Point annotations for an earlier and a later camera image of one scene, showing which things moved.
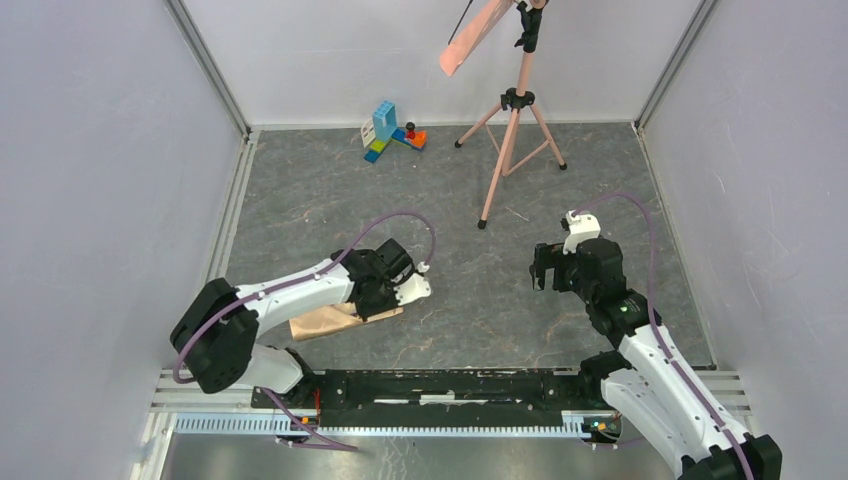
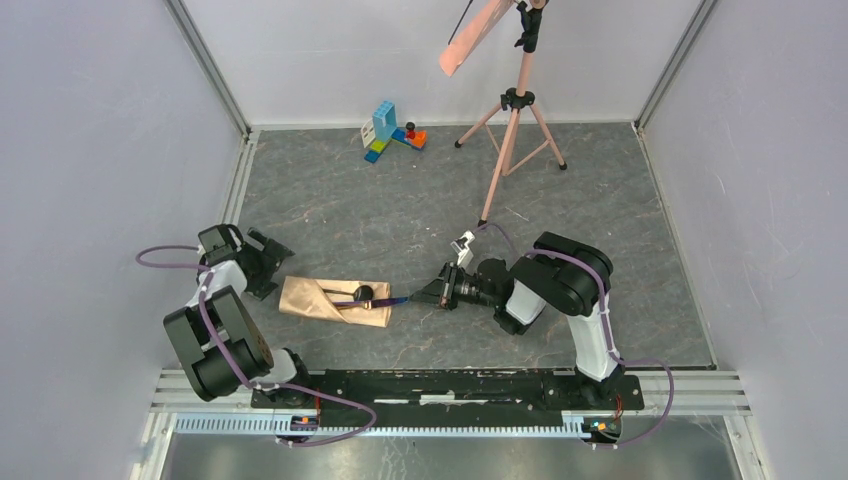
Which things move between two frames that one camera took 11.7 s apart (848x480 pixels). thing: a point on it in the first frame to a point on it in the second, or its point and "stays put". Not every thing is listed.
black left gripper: (364, 311) to (271, 257)
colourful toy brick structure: (382, 127) stays put
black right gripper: (544, 259) to (430, 293)
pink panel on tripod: (473, 36) stays put
